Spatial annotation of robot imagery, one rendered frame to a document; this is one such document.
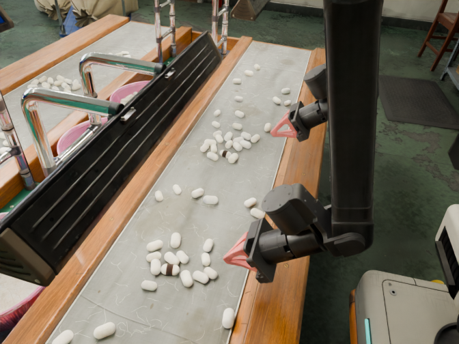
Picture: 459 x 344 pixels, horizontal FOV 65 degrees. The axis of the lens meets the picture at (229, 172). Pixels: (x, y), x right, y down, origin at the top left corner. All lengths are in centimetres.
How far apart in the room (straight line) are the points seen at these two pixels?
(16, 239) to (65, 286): 38
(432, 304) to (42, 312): 122
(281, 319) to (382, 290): 79
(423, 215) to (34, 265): 207
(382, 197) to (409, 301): 92
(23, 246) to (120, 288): 39
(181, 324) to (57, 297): 23
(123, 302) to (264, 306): 27
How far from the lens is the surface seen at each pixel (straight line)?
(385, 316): 139
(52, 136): 116
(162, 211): 89
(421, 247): 208
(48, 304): 76
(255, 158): 106
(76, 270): 78
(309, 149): 110
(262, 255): 63
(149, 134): 56
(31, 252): 41
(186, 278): 74
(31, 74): 158
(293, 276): 76
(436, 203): 240
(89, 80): 74
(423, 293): 151
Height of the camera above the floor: 138
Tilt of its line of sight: 39 degrees down
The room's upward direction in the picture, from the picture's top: 5 degrees clockwise
